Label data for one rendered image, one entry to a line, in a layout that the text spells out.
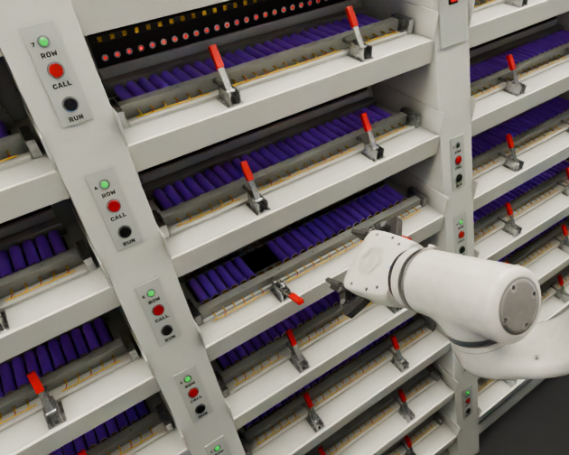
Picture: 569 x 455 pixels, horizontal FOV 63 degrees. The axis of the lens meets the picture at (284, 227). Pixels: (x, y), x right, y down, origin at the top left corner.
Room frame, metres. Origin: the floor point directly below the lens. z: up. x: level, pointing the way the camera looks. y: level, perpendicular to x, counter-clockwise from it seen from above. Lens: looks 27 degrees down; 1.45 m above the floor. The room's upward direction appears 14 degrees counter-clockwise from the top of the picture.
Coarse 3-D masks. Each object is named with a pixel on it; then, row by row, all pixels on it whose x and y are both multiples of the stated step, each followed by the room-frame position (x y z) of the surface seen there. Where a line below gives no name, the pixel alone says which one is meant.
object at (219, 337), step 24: (408, 192) 0.98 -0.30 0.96; (432, 192) 0.93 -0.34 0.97; (432, 216) 0.91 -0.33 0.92; (360, 240) 0.86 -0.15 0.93; (336, 264) 0.81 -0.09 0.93; (312, 288) 0.75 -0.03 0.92; (192, 312) 0.70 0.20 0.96; (240, 312) 0.72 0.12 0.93; (264, 312) 0.71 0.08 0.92; (288, 312) 0.73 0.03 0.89; (216, 336) 0.67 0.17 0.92; (240, 336) 0.68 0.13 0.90
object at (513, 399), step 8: (528, 384) 1.11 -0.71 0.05; (536, 384) 1.13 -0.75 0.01; (520, 392) 1.10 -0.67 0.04; (528, 392) 1.12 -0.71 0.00; (512, 400) 1.08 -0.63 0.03; (496, 408) 1.05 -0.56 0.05; (504, 408) 1.06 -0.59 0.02; (488, 416) 1.02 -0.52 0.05; (496, 416) 1.04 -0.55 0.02; (480, 424) 1.01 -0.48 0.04; (488, 424) 1.02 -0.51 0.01; (480, 432) 1.01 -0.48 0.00
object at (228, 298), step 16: (400, 208) 0.92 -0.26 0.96; (368, 224) 0.88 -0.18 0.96; (336, 240) 0.84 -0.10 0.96; (304, 256) 0.81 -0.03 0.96; (320, 256) 0.82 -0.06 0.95; (272, 272) 0.78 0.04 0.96; (288, 272) 0.79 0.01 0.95; (304, 272) 0.79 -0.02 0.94; (240, 288) 0.75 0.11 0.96; (256, 288) 0.75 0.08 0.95; (208, 304) 0.72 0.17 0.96; (224, 304) 0.73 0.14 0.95
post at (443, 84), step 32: (416, 0) 0.94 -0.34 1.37; (448, 64) 0.92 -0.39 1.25; (416, 96) 0.96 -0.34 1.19; (448, 96) 0.92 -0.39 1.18; (448, 128) 0.92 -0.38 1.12; (448, 160) 0.92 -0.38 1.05; (448, 192) 0.91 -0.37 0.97; (448, 224) 0.91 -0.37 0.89; (448, 352) 0.92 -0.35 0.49; (448, 448) 0.94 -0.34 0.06
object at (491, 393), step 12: (480, 384) 1.05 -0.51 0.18; (492, 384) 1.04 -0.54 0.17; (504, 384) 1.04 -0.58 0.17; (516, 384) 1.03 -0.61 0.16; (480, 396) 1.01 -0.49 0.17; (492, 396) 1.00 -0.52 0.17; (504, 396) 1.00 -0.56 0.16; (480, 408) 0.94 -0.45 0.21; (492, 408) 0.98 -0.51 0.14; (480, 420) 0.97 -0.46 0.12
